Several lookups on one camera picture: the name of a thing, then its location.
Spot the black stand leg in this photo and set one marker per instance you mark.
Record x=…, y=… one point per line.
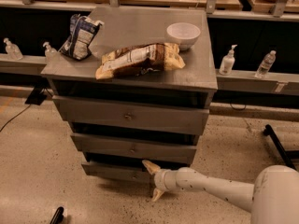
x=287, y=155

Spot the grey drawer cabinet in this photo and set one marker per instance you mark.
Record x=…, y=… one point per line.
x=125, y=27

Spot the grey top drawer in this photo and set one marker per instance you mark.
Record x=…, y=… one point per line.
x=171, y=119

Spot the white pump bottle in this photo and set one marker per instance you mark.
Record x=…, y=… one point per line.
x=228, y=61

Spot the clear pump bottle near cabinet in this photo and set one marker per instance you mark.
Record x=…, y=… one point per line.
x=49, y=50

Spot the grey middle drawer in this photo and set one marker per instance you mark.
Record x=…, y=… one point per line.
x=132, y=148

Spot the grey drawer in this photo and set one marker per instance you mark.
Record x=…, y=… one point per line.
x=127, y=169
x=132, y=148
x=171, y=119

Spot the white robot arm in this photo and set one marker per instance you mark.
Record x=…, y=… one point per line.
x=272, y=199

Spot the black floor box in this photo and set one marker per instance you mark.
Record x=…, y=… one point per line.
x=36, y=97

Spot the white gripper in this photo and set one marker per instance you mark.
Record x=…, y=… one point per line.
x=162, y=179

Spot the yellow brown chip bag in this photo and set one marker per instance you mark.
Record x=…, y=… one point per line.
x=139, y=60

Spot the grey bottom drawer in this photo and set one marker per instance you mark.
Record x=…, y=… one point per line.
x=127, y=169

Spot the blue white snack bag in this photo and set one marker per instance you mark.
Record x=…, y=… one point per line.
x=82, y=32

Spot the white bowl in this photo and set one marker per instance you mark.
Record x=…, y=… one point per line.
x=184, y=34

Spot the clear water bottle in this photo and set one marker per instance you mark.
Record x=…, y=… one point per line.
x=266, y=64

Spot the clear pump bottle far left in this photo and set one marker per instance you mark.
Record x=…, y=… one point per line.
x=12, y=50

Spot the grey shelf rail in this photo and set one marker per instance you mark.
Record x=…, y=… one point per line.
x=249, y=81

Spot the black object bottom edge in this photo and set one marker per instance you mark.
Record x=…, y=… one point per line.
x=58, y=216

